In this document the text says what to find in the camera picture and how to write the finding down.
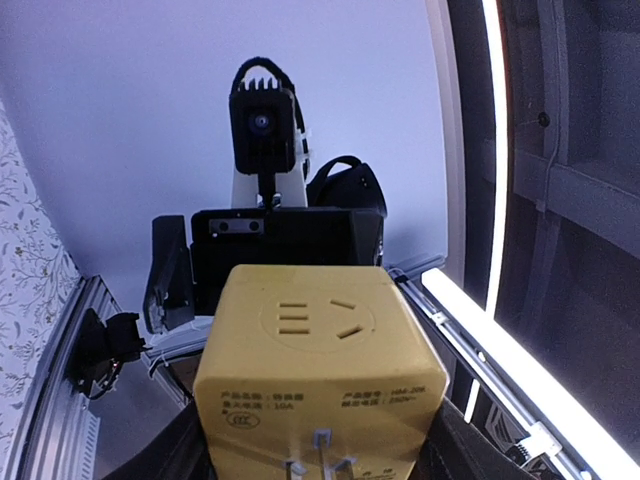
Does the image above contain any right aluminium frame post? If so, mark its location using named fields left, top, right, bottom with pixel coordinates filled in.
left=426, top=0, right=466, bottom=287

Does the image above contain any floral patterned table mat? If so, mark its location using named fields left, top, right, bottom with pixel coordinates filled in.
left=1, top=111, right=80, bottom=457

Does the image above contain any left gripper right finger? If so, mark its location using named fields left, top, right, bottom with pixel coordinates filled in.
left=414, top=398, right=534, bottom=480

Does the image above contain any yellow cube socket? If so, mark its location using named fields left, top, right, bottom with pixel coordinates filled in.
left=194, top=265, right=449, bottom=479

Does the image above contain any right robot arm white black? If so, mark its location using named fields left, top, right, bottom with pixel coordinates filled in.
left=142, top=155, right=387, bottom=334

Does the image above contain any aluminium front rail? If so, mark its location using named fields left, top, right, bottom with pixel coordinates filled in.
left=1, top=276, right=189, bottom=479

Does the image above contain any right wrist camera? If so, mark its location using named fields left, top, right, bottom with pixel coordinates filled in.
left=229, top=57, right=310, bottom=209

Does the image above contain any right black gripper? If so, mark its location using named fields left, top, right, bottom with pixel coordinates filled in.
left=143, top=207, right=385, bottom=334

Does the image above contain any white LED light bar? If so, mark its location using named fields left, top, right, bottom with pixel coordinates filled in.
left=422, top=269, right=639, bottom=479

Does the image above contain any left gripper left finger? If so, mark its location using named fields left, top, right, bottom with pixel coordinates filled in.
left=105, top=401, right=215, bottom=480

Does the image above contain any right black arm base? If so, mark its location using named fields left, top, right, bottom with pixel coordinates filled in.
left=67, top=308, right=146, bottom=401

